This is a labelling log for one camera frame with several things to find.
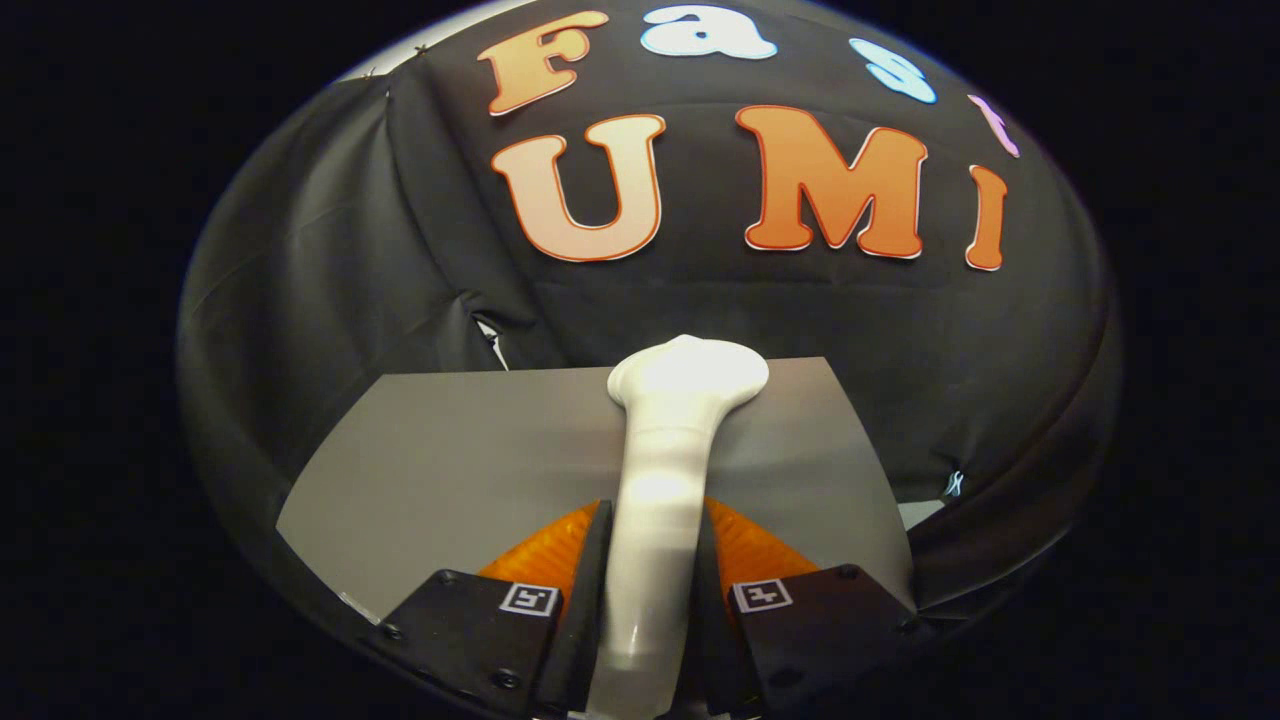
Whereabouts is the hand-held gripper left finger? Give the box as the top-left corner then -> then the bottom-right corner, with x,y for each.
365,500 -> 613,719

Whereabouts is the white garment steamer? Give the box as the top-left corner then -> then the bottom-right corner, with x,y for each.
590,335 -> 771,719

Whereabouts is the grey top drawer cabinet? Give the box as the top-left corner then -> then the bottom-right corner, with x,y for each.
275,357 -> 916,623

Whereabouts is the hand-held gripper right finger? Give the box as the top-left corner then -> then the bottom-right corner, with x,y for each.
697,497 -> 936,719

